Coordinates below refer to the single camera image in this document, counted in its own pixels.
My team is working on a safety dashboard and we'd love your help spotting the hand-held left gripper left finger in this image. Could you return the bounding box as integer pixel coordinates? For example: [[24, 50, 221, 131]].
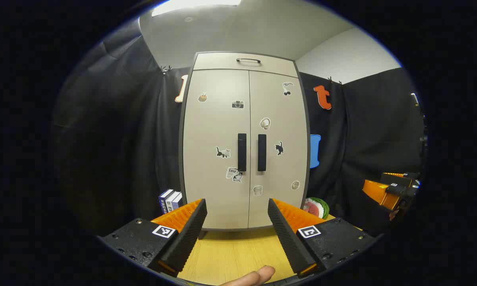
[[97, 198, 208, 278]]

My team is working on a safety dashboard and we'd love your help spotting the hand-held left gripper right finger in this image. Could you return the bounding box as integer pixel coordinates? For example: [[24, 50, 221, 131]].
[[267, 198, 378, 278]]

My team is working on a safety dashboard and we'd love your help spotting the beige cabinet door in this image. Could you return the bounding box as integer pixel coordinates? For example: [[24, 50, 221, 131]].
[[248, 71, 309, 229], [182, 70, 251, 230]]

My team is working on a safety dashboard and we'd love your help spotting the beige double-door shoe cabinet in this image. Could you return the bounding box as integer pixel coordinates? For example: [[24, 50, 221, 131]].
[[178, 52, 311, 232]]

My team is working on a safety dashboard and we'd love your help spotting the white book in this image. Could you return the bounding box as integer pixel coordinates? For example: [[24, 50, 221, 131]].
[[167, 191, 180, 213]]

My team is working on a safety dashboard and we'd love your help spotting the watermelon slice toy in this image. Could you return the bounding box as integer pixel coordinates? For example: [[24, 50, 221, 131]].
[[303, 197, 330, 220]]

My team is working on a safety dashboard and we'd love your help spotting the dark blue book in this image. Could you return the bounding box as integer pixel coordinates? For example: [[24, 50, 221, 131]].
[[159, 189, 174, 215]]

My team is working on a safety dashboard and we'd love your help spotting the black backdrop cloth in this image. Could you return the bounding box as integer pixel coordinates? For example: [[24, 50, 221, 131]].
[[50, 18, 425, 239]]

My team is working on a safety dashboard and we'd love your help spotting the ceiling light panel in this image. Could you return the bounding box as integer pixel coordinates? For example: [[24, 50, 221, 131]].
[[151, 0, 242, 17]]

